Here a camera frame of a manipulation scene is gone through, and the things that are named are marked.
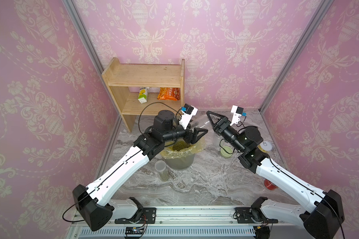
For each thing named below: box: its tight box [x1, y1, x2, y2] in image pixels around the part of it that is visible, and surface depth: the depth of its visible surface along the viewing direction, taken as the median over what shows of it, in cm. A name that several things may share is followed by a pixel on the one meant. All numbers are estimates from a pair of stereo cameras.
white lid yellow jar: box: [256, 140, 273, 153], surface depth 96 cm
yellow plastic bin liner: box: [159, 136, 206, 159], surface depth 69 cm
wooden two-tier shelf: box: [101, 57, 185, 133], surface depth 84 cm
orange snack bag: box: [157, 87, 181, 102], surface depth 98 cm
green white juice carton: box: [137, 86, 151, 105], surface depth 97 cm
